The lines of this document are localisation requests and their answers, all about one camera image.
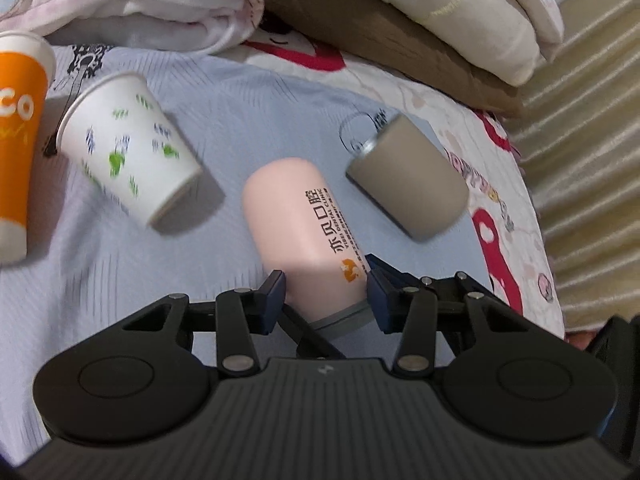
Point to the strawberry bear bed sheet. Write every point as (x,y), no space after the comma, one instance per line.
(504,218)

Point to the pink white folded quilt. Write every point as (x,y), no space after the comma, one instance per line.
(207,26)

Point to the orange CoCo paper cup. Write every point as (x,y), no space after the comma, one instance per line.
(27,69)

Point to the pink cup with grey rim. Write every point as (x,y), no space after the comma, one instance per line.
(299,229)

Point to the beige ribbed curtain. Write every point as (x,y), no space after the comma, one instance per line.
(578,140)

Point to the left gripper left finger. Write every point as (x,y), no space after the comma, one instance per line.
(234,317)

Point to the brown pillow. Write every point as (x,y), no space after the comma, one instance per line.
(379,33)

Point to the light blue patterned cloth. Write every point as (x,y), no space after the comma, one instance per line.
(89,265)

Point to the beige taupe cup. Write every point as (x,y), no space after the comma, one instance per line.
(409,179)

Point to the cream pillow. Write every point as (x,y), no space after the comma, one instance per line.
(505,37)

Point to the white paper cup green print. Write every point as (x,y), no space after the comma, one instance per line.
(119,136)

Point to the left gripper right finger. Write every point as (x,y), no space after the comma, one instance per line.
(483,333)

